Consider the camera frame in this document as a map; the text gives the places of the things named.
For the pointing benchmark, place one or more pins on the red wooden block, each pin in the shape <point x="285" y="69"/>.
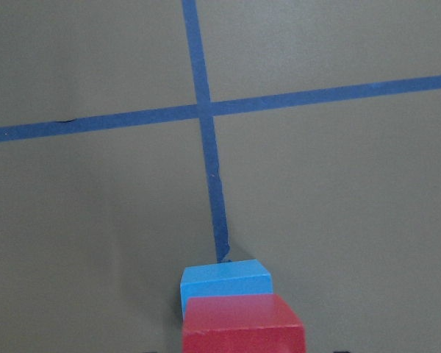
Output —
<point x="246" y="323"/>

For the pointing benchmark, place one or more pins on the blue wooden block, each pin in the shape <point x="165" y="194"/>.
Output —
<point x="246" y="277"/>

